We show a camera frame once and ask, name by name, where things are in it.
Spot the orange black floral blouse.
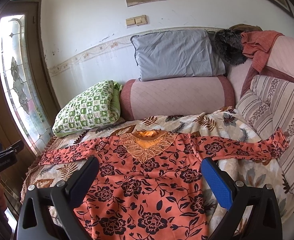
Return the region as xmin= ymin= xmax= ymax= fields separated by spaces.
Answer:
xmin=40 ymin=129 xmax=288 ymax=239

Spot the stained glass wooden door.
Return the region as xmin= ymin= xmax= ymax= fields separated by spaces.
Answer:
xmin=0 ymin=0 xmax=59 ymax=215

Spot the green white checkered pillow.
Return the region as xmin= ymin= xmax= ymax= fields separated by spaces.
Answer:
xmin=52 ymin=80 xmax=122 ymax=138

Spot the beige leaf-pattern bedspread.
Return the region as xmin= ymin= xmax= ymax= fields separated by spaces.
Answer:
xmin=21 ymin=107 xmax=294 ymax=237

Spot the striped floral pillow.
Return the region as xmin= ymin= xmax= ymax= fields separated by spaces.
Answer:
xmin=236 ymin=75 xmax=294 ymax=194

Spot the pink cylindrical bolster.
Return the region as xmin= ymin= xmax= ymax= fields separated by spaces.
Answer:
xmin=120 ymin=75 xmax=235 ymax=121

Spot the pink quilted blanket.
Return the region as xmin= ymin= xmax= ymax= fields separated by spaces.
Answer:
xmin=227 ymin=36 xmax=294 ymax=102

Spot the grey pillow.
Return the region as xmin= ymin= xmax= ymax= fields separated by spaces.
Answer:
xmin=130 ymin=29 xmax=226 ymax=81

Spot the salmon knitted cloth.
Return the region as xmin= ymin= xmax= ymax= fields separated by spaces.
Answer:
xmin=241 ymin=30 xmax=283 ymax=73

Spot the black furry cushion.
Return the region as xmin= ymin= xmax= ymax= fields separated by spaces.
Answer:
xmin=214 ymin=29 xmax=247 ymax=66

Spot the beige wall switch plate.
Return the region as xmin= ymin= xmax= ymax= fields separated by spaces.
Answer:
xmin=126 ymin=15 xmax=148 ymax=28

